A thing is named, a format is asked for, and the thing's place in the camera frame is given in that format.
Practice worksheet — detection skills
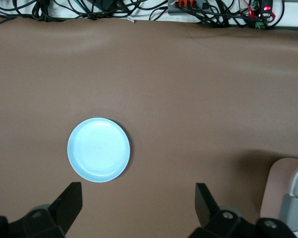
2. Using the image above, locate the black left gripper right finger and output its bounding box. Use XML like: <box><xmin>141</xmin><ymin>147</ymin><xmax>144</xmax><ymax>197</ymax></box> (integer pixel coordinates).
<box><xmin>188</xmin><ymin>182</ymin><xmax>258</xmax><ymax>238</ymax></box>

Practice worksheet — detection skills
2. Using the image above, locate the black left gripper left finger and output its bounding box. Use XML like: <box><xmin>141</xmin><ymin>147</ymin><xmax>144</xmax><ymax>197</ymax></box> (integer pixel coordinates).
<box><xmin>8</xmin><ymin>182</ymin><xmax>83</xmax><ymax>238</ymax></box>

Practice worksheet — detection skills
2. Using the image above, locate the blue round plate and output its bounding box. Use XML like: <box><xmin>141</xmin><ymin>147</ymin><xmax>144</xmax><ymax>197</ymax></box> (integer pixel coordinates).
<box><xmin>67</xmin><ymin>118</ymin><xmax>131</xmax><ymax>183</ymax></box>

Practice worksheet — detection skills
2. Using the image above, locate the white lidded storage box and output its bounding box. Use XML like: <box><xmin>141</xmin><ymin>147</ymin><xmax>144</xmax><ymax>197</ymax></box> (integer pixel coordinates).
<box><xmin>259</xmin><ymin>157</ymin><xmax>298</xmax><ymax>233</ymax></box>

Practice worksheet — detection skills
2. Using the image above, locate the brown table mat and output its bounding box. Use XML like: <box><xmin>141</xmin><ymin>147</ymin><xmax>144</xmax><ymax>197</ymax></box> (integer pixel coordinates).
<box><xmin>0</xmin><ymin>14</ymin><xmax>298</xmax><ymax>238</ymax></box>

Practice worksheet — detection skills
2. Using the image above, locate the grey power strip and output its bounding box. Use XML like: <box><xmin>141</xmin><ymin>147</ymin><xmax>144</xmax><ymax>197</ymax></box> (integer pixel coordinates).
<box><xmin>167</xmin><ymin>0</ymin><xmax>211</xmax><ymax>15</ymax></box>

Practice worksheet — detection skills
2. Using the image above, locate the black power adapter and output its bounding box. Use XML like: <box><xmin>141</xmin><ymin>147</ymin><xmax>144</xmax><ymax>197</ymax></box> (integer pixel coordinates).
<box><xmin>93</xmin><ymin>0</ymin><xmax>120</xmax><ymax>12</ymax></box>

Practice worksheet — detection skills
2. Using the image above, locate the black device with red light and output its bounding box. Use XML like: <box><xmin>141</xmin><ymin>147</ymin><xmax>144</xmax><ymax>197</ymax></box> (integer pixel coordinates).
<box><xmin>259</xmin><ymin>0</ymin><xmax>276</xmax><ymax>17</ymax></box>

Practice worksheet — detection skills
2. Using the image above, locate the black cable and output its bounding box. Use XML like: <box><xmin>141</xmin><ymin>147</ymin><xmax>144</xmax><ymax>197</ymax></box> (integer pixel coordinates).
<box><xmin>149</xmin><ymin>6</ymin><xmax>171</xmax><ymax>22</ymax></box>
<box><xmin>52</xmin><ymin>0</ymin><xmax>140</xmax><ymax>22</ymax></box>
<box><xmin>0</xmin><ymin>0</ymin><xmax>55</xmax><ymax>27</ymax></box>
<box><xmin>269</xmin><ymin>0</ymin><xmax>286</xmax><ymax>27</ymax></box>
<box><xmin>193</xmin><ymin>0</ymin><xmax>241</xmax><ymax>28</ymax></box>

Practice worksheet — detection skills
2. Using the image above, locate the red wire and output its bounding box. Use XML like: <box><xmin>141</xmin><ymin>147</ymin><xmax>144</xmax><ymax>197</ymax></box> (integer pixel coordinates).
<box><xmin>245</xmin><ymin>0</ymin><xmax>256</xmax><ymax>18</ymax></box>

